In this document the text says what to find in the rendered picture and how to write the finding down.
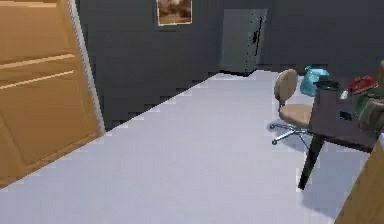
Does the tan swivel office chair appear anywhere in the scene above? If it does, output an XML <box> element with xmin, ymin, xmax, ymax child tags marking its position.
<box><xmin>269</xmin><ymin>68</ymin><xmax>316</xmax><ymax>151</ymax></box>

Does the grey fridge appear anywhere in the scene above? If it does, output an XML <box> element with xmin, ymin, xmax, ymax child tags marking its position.
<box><xmin>219</xmin><ymin>8</ymin><xmax>268</xmax><ymax>75</ymax></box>

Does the teal plastic bag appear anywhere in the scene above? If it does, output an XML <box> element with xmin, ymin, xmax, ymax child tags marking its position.
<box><xmin>299</xmin><ymin>65</ymin><xmax>330</xmax><ymax>98</ymax></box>

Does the black round bowl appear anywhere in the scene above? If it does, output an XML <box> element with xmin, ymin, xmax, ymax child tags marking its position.
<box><xmin>313</xmin><ymin>79</ymin><xmax>340</xmax><ymax>91</ymax></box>

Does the dark brown desk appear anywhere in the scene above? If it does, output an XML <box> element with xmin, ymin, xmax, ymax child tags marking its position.
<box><xmin>297</xmin><ymin>79</ymin><xmax>384</xmax><ymax>191</ymax></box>

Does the orange wooden room door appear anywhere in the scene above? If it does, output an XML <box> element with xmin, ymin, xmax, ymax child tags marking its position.
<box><xmin>0</xmin><ymin>0</ymin><xmax>107</xmax><ymax>190</ymax></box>

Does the small black flat object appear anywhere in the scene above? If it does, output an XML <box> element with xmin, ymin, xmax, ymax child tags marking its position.
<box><xmin>339</xmin><ymin>110</ymin><xmax>354</xmax><ymax>122</ymax></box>

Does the green round object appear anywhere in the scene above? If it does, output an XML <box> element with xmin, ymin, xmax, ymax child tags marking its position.
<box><xmin>353</xmin><ymin>93</ymin><xmax>381</xmax><ymax>118</ymax></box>

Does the red book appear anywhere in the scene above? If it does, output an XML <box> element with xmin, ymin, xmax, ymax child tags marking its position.
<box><xmin>347</xmin><ymin>74</ymin><xmax>379</xmax><ymax>95</ymax></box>

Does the olive brown cloth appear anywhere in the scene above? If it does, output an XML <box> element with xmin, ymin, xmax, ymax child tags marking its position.
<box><xmin>359</xmin><ymin>98</ymin><xmax>384</xmax><ymax>132</ymax></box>

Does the light wooden cabinet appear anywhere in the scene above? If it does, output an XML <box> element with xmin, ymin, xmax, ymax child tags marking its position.
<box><xmin>334</xmin><ymin>133</ymin><xmax>384</xmax><ymax>224</ymax></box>

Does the black fridge handle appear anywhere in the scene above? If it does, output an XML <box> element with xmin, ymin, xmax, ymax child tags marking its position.
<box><xmin>252</xmin><ymin>17</ymin><xmax>264</xmax><ymax>56</ymax></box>

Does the brown framed wall picture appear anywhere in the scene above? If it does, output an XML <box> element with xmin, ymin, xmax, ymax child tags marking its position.
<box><xmin>156</xmin><ymin>0</ymin><xmax>194</xmax><ymax>27</ymax></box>

